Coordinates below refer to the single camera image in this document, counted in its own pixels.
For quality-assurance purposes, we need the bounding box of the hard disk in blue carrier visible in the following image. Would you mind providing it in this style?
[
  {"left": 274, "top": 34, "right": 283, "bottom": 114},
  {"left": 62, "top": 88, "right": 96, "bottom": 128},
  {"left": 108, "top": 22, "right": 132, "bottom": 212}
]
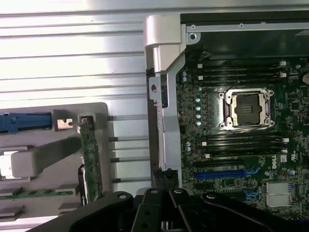
[{"left": 0, "top": 111, "right": 53, "bottom": 136}]

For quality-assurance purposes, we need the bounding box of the silver chipset heatsink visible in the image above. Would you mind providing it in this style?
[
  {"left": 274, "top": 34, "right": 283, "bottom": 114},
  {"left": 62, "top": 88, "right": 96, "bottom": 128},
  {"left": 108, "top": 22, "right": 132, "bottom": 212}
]
[{"left": 265, "top": 181, "right": 294, "bottom": 208}]

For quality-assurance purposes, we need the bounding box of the blue expansion slot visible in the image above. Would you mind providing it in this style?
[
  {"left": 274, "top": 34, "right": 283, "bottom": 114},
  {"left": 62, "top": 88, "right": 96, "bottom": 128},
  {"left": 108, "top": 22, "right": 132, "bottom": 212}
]
[{"left": 194, "top": 169, "right": 261, "bottom": 182}]

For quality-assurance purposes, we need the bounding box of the green motherboard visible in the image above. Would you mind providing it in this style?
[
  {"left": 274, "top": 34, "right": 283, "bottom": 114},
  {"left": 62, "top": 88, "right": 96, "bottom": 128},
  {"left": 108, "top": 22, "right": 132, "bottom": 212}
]
[{"left": 176, "top": 52, "right": 309, "bottom": 223}]

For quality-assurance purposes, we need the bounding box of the green RAM stick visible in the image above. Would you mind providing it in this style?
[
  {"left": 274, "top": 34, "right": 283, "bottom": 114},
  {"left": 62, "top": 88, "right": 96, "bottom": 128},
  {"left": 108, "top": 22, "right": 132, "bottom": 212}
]
[{"left": 0, "top": 189, "right": 74, "bottom": 199}]

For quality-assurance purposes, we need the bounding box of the silver CPU chip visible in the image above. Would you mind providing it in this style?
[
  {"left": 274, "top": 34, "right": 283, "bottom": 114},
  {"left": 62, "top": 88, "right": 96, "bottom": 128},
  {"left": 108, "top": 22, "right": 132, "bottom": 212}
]
[{"left": 0, "top": 151, "right": 14, "bottom": 181}]

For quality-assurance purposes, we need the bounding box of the grey plastic parts rack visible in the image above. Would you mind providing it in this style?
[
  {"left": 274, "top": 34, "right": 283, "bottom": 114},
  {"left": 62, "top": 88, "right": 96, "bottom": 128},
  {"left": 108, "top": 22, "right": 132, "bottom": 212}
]
[{"left": 0, "top": 101, "right": 114, "bottom": 225}]

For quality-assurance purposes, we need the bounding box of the metal CPU socket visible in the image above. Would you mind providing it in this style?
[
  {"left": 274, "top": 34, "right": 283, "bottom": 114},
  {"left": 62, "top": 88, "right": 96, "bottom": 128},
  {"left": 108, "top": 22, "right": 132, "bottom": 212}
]
[{"left": 218, "top": 88, "right": 276, "bottom": 132}]

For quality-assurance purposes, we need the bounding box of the open black PC case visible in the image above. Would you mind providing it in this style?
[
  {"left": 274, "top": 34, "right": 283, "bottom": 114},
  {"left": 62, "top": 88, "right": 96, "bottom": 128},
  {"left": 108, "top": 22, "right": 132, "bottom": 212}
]
[{"left": 142, "top": 13, "right": 309, "bottom": 223}]

